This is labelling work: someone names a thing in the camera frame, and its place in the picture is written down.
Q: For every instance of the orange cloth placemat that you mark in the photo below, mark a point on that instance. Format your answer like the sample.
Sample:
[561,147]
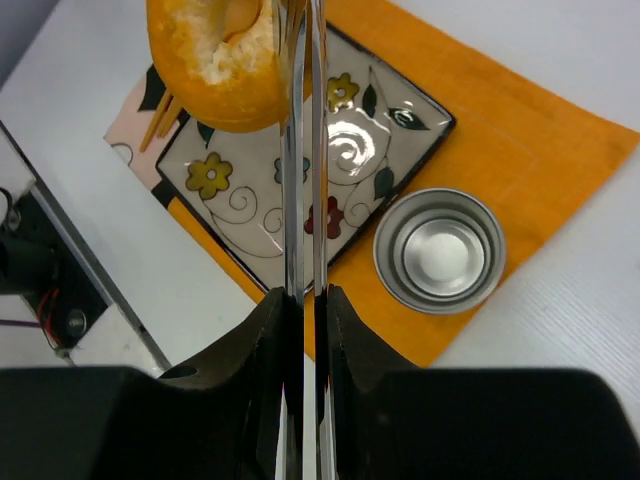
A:
[531,156]

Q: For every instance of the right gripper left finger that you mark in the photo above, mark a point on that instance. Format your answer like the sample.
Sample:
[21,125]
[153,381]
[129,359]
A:
[228,425]

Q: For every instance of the metal table rail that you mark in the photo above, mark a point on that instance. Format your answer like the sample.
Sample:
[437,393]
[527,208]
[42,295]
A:
[118,336]

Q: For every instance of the square floral ceramic plate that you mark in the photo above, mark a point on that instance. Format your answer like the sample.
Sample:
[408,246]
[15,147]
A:
[382,129]

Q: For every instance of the orange bagel bread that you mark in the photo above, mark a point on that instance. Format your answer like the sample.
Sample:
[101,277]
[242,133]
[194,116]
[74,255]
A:
[236,82]

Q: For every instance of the small metal cup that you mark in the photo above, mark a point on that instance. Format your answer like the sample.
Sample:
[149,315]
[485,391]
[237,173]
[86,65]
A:
[440,251]

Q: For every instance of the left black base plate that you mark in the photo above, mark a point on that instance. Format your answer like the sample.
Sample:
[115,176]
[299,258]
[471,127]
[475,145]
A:
[70,304]

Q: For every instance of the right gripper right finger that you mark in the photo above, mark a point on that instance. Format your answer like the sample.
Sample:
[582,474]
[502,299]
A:
[366,443]

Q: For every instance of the metal tongs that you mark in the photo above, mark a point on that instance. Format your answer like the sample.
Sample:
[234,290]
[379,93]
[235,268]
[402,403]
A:
[301,47]

